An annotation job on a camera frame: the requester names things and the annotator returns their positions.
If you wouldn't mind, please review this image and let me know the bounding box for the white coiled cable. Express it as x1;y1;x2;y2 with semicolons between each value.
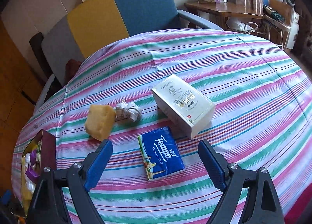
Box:
114;98;143;122

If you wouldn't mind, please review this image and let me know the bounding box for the blue tempo tissue pack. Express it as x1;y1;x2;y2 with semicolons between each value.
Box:
138;126;184;180

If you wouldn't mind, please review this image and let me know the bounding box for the grey yellow blue armchair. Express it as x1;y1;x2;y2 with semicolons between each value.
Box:
29;0;224;86

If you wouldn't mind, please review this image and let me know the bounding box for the purple packet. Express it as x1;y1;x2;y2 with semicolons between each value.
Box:
25;149;40;183

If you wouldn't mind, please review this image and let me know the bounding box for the white gold carton box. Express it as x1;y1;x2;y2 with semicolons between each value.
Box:
151;74;216;140

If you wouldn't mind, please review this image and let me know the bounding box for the striped pink green bedsheet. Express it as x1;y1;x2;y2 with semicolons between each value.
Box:
11;29;311;223

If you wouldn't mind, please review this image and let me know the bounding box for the yellow sponge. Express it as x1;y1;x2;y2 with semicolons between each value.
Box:
85;105;116;142

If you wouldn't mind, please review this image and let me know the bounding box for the wooden side table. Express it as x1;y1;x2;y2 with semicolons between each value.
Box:
184;2;263;29

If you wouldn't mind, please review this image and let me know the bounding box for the wooden shelf with clutter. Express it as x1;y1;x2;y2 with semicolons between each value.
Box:
263;0;299;51

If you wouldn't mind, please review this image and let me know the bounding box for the gold metal tin box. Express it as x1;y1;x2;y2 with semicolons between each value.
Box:
21;129;56;213

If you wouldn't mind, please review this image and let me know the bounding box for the small green white box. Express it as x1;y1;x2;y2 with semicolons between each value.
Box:
35;141;42;163

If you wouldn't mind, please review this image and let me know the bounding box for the dark red cushion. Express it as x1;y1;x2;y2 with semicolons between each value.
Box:
65;59;82;83

